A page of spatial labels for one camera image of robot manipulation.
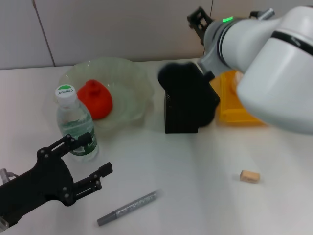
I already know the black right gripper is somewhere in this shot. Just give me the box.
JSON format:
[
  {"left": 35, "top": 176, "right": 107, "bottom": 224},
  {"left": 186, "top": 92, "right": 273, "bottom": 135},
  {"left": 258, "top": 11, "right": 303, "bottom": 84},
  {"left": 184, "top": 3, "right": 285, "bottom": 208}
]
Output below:
[{"left": 187, "top": 6, "right": 215, "bottom": 47}]

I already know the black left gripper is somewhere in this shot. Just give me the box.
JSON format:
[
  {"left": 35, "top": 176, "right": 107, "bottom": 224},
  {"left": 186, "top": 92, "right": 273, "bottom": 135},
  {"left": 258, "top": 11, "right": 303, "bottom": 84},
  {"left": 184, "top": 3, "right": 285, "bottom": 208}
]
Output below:
[{"left": 0, "top": 132, "right": 113, "bottom": 226}]

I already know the clear green-label water bottle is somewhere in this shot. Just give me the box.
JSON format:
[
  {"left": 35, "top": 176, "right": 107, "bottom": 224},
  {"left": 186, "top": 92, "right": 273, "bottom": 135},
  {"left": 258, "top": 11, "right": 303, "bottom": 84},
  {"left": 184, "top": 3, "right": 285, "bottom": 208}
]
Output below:
[{"left": 54, "top": 84, "right": 100, "bottom": 162}]

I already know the red-orange fruit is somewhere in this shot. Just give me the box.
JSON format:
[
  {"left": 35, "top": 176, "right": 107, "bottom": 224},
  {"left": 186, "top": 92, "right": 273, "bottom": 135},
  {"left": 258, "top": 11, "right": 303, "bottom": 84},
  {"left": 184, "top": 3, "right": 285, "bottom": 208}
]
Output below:
[{"left": 77, "top": 79, "right": 113, "bottom": 120}]

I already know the silver glitter pen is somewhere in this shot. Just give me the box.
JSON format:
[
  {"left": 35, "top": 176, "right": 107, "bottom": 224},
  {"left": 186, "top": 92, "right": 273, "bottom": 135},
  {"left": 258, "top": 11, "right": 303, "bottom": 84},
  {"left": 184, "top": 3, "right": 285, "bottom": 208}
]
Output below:
[{"left": 96, "top": 190, "right": 158, "bottom": 226}]

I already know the small tan cork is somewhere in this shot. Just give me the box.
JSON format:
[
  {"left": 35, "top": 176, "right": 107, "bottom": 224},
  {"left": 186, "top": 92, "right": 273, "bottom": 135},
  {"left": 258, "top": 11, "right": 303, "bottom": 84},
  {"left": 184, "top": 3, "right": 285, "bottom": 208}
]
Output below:
[{"left": 239, "top": 170, "right": 261, "bottom": 184}]

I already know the translucent green fruit plate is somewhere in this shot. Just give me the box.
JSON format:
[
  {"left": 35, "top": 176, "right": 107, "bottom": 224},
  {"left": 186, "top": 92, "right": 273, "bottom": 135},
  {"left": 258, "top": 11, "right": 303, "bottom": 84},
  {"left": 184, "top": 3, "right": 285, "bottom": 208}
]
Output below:
[{"left": 58, "top": 56, "right": 155, "bottom": 137}]

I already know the black mesh pen holder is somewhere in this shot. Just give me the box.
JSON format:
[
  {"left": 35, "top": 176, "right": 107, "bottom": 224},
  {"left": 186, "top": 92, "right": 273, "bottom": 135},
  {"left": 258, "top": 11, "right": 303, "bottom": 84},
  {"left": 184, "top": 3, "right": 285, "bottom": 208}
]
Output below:
[{"left": 164, "top": 89, "right": 200, "bottom": 134}]

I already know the yellow plastic bin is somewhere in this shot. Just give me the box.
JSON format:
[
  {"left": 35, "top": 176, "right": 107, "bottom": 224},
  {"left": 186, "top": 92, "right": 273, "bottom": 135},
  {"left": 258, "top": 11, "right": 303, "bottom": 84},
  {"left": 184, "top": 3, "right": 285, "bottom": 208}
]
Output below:
[{"left": 210, "top": 70, "right": 269, "bottom": 127}]

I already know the right gripper cable with plug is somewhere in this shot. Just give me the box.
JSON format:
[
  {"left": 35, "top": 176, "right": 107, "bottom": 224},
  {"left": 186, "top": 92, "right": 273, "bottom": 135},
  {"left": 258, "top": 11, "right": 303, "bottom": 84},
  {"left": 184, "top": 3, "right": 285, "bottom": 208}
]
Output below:
[{"left": 249, "top": 7, "right": 276, "bottom": 21}]

